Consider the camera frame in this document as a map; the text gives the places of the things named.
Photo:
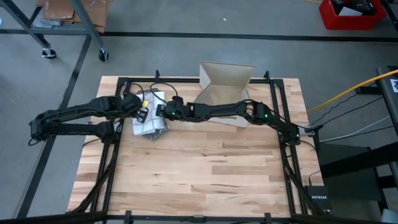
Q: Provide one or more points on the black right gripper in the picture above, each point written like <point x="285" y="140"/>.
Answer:
<point x="177" y="111"/>

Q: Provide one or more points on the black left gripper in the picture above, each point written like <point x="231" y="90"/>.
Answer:
<point x="130" y="102"/>

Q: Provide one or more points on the white red-checked towel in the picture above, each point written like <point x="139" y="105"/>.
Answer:
<point x="152" y="115"/>

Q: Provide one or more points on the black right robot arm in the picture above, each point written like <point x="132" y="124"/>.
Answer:
<point x="248" y="113"/>

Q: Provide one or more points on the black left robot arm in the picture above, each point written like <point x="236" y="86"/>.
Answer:
<point x="71" y="116"/>

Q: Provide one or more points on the grey metal wheeled cart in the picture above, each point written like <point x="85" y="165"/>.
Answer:
<point x="81" y="18"/>

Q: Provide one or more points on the flat cardboard sheets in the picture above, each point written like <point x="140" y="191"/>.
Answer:
<point x="60" y="11"/>

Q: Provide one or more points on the red plastic bin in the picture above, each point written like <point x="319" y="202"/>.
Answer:
<point x="354" y="20"/>

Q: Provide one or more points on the black equipment stand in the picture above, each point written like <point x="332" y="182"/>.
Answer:
<point x="388" y="90"/>

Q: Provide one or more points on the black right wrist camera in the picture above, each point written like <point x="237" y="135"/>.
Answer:
<point x="177" y="99"/>

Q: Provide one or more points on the black table frame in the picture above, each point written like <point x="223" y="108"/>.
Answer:
<point x="199" y="80"/>

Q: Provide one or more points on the black network switch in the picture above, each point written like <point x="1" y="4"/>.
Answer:
<point x="318" y="197"/>

